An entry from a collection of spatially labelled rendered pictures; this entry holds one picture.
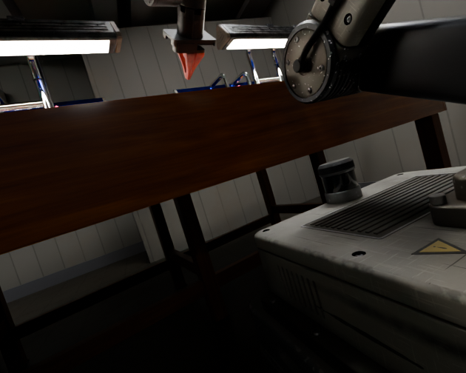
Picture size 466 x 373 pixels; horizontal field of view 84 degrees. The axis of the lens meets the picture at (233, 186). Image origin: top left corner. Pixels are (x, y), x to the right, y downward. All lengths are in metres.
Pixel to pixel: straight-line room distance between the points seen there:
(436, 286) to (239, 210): 2.56
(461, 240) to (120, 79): 2.69
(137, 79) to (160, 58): 0.33
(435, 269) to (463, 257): 0.03
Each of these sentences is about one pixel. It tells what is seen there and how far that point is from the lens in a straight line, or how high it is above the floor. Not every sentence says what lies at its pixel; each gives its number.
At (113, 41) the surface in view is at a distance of 0.90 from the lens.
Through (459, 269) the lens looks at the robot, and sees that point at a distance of 0.27.
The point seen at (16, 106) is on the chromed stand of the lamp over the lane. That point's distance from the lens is 1.00.
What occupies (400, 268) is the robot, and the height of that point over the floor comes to 0.47.
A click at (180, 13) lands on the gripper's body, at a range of 0.64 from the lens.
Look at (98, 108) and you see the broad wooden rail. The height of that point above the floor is 0.75.
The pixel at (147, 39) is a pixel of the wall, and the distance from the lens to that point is 2.98.
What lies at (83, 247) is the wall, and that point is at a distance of 3.31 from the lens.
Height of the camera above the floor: 0.60
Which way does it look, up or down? 3 degrees down
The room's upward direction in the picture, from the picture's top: 17 degrees counter-clockwise
